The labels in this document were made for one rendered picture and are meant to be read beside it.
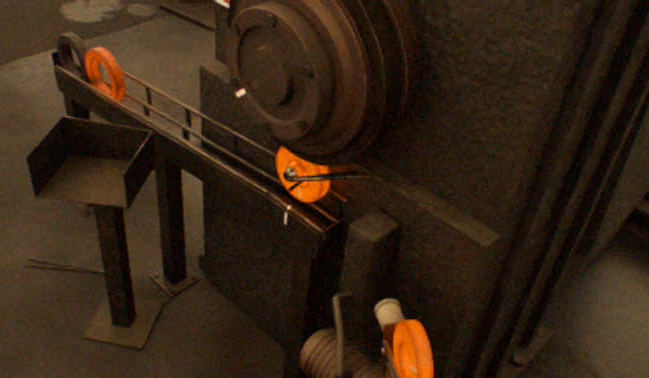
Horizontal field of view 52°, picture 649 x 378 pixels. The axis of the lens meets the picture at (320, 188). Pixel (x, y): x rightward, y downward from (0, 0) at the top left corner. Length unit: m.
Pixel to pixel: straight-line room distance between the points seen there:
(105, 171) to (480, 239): 1.08
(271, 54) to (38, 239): 1.58
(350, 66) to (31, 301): 1.56
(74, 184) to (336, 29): 0.96
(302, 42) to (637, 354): 1.78
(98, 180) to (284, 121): 0.72
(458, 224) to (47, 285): 1.55
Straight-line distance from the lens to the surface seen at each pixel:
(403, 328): 1.38
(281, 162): 1.65
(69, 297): 2.47
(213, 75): 1.88
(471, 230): 1.46
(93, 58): 2.31
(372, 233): 1.50
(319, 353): 1.61
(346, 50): 1.29
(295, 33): 1.29
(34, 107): 3.45
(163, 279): 2.47
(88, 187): 1.94
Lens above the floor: 1.80
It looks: 39 degrees down
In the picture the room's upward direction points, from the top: 7 degrees clockwise
